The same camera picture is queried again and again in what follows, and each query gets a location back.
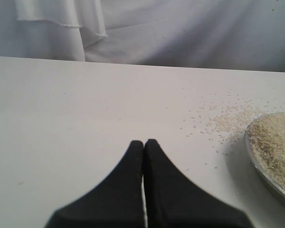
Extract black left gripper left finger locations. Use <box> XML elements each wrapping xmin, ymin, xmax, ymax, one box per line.
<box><xmin>46</xmin><ymin>141</ymin><xmax>145</xmax><ymax>228</ymax></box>

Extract white backdrop cloth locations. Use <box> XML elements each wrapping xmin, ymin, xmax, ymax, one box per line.
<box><xmin>0</xmin><ymin>0</ymin><xmax>285</xmax><ymax>72</ymax></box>

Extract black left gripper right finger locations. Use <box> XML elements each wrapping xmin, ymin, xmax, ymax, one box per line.
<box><xmin>143</xmin><ymin>139</ymin><xmax>253</xmax><ymax>228</ymax></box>

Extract spilled rice grains on table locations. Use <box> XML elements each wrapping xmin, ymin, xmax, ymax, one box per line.
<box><xmin>179</xmin><ymin>89</ymin><xmax>285</xmax><ymax>158</ymax></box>

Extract large steel rice plate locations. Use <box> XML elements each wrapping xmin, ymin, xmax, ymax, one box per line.
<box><xmin>244</xmin><ymin>112</ymin><xmax>285</xmax><ymax>205</ymax></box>

